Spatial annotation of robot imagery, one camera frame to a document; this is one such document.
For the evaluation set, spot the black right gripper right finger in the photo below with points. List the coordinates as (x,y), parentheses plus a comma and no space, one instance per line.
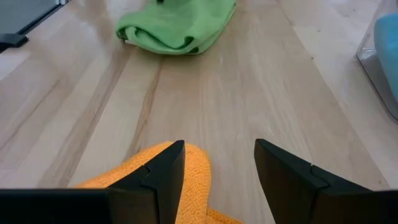
(286,186)

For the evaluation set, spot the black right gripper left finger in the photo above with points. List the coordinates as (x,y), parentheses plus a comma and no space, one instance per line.
(161,186)

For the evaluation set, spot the orange microfiber towel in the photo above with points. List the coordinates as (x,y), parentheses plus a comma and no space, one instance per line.
(196,174)

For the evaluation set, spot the clear plastic bin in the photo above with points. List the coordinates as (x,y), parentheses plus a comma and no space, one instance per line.
(367,62)

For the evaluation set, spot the bright green microfiber towel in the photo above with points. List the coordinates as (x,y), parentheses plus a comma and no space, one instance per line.
(177,25)

